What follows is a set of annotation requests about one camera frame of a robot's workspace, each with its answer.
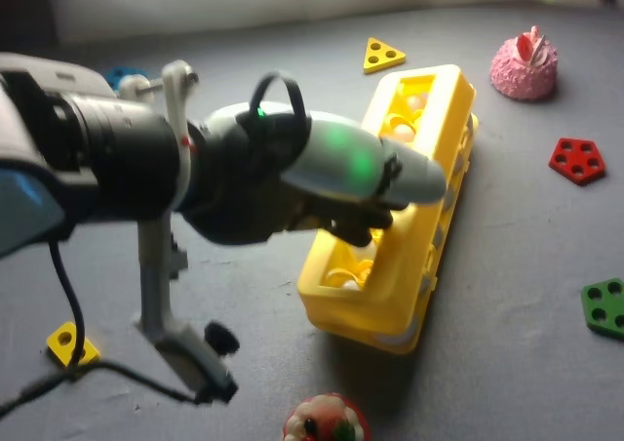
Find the yellow egg carton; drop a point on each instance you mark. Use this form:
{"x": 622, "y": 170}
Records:
{"x": 414, "y": 246}

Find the blue square four-hole block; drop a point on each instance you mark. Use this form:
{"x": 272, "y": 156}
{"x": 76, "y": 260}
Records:
{"x": 117, "y": 75}

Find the grey table cloth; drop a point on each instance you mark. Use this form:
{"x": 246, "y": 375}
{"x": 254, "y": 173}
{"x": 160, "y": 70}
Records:
{"x": 512, "y": 290}

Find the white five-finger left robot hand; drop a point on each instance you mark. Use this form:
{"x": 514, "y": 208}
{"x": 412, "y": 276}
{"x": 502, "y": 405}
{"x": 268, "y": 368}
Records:
{"x": 341, "y": 158}

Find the red white strawberry cake toy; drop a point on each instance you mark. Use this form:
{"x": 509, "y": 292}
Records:
{"x": 322, "y": 409}

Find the pink cake toy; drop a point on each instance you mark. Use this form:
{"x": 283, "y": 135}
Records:
{"x": 524, "y": 75}

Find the yellow triangle three-hole block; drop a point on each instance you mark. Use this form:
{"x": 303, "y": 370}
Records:
{"x": 381, "y": 53}

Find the green four-hole block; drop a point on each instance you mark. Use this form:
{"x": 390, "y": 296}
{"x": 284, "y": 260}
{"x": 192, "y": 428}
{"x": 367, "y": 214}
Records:
{"x": 607, "y": 304}

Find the yellow rectangular two-hole block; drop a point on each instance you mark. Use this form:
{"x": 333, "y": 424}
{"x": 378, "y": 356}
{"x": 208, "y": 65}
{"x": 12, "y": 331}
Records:
{"x": 90, "y": 350}

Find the red pentagon five-hole block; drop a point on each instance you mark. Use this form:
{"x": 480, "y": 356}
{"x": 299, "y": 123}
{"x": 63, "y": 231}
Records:
{"x": 577, "y": 157}

